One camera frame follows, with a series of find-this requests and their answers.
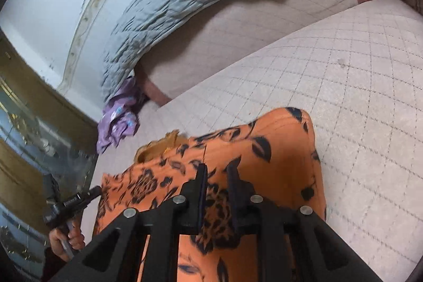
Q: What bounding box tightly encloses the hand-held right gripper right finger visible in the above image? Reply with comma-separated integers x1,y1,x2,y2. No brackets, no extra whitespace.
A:
226,156,384,282

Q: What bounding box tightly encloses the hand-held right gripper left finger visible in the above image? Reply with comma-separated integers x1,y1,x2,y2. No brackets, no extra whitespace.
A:
49,163,209,282

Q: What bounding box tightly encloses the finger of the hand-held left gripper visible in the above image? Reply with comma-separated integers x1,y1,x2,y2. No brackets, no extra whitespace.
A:
62,186,103,209

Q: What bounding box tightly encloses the orange black floral cloth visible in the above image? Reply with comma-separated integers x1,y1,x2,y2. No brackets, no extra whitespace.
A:
93,107,328,282

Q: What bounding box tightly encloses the person's left hand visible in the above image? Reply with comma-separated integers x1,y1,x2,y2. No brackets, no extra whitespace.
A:
49,219,86,262

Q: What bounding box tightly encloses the purple floral cloth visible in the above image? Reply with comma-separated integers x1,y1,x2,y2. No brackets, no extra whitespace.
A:
96,76,149,154

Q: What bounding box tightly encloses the wooden door with glass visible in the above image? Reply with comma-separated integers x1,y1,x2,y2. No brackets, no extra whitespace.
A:
0,31,100,271

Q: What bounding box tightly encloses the pink quilted sofa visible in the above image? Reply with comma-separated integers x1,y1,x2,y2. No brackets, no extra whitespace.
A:
79,0,423,282

